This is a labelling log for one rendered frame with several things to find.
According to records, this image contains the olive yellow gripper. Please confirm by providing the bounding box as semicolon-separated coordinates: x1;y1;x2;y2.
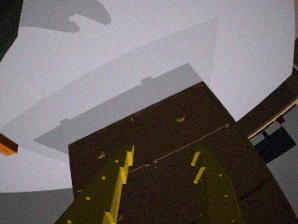
54;143;244;224

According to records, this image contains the dark brown chest of drawers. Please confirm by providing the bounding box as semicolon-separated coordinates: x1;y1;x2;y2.
68;81;298;224

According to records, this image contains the orange 9v battery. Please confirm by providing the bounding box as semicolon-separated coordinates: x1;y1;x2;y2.
0;134;18;156

